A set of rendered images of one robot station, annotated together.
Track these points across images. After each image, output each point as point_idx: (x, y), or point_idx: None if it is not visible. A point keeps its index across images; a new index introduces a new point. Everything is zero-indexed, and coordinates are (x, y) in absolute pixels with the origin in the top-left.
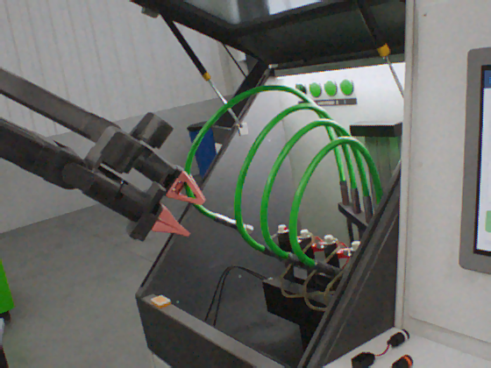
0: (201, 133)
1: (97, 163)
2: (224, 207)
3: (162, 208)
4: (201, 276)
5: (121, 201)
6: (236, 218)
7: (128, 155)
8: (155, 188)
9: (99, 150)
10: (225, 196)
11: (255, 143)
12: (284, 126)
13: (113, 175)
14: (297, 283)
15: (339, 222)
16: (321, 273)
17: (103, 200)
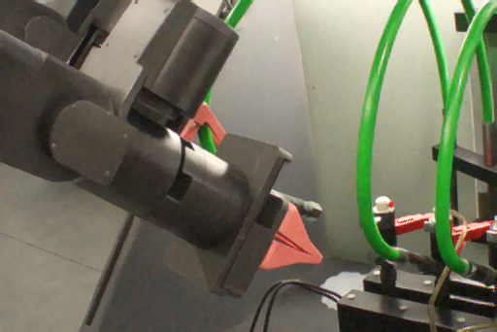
0: (232, 20)
1: (132, 93)
2: None
3: (286, 208)
4: (182, 293)
5: (186, 200)
6: (362, 201)
7: (207, 66)
8: (259, 154)
9: (130, 54)
10: (214, 143)
11: (387, 38)
12: (295, 15)
13: (157, 126)
14: (398, 297)
15: (405, 176)
16: (451, 278)
17: (136, 200)
